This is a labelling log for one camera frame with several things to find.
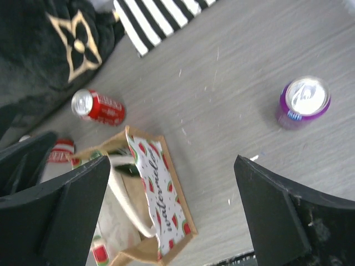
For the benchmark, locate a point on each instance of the red cola can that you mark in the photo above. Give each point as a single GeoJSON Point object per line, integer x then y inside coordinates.
{"type": "Point", "coordinates": [58, 161]}
{"type": "Point", "coordinates": [91, 105]}

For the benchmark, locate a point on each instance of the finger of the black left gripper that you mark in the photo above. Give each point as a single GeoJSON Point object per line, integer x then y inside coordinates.
{"type": "Point", "coordinates": [23, 163]}

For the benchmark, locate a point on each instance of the black floral plush blanket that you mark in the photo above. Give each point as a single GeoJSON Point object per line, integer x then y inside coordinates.
{"type": "Point", "coordinates": [49, 49]}

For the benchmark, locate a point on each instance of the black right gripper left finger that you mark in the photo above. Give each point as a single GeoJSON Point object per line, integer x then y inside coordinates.
{"type": "Point", "coordinates": [53, 222]}

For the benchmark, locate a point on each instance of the black white striped cloth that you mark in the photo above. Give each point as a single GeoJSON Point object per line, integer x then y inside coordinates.
{"type": "Point", "coordinates": [147, 23]}

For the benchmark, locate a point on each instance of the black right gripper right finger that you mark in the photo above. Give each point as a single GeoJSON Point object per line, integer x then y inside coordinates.
{"type": "Point", "coordinates": [292, 224]}

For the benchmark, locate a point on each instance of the watermelon print canvas bag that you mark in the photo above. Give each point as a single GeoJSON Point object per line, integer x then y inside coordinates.
{"type": "Point", "coordinates": [173, 227]}

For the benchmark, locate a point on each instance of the green glass bottle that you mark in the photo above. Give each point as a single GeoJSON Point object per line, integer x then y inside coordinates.
{"type": "Point", "coordinates": [124, 162]}

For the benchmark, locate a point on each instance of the purple Fanta can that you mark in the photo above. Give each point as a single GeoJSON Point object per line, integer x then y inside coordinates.
{"type": "Point", "coordinates": [302, 101]}

